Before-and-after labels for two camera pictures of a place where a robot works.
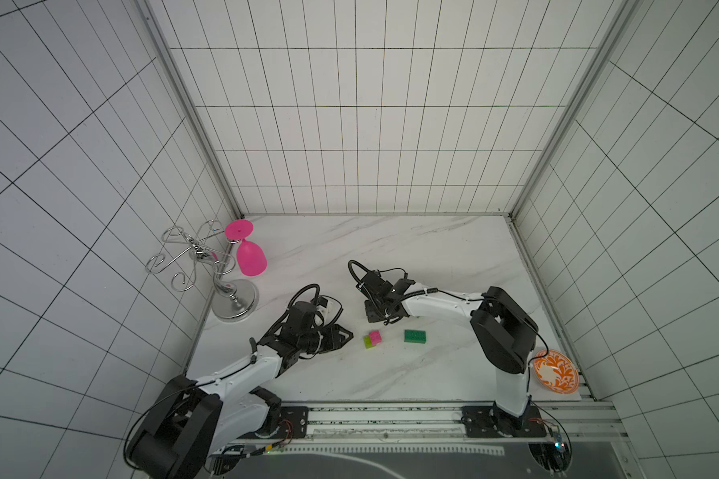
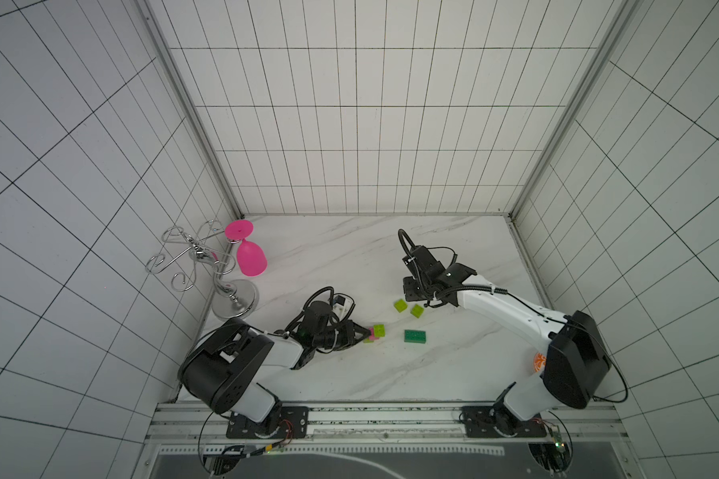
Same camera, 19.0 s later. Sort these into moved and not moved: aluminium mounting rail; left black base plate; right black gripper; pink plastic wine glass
Moved: right black gripper
Not moved: aluminium mounting rail; pink plastic wine glass; left black base plate
